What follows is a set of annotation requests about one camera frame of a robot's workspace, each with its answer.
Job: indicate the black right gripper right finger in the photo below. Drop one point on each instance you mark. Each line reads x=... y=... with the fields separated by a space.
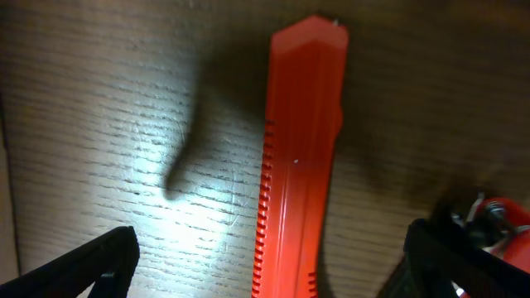
x=436 y=259

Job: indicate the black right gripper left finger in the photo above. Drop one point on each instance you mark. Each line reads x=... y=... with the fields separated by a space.
x=106 y=264

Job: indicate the red utility knife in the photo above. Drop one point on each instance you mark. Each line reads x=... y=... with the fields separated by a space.
x=302 y=121

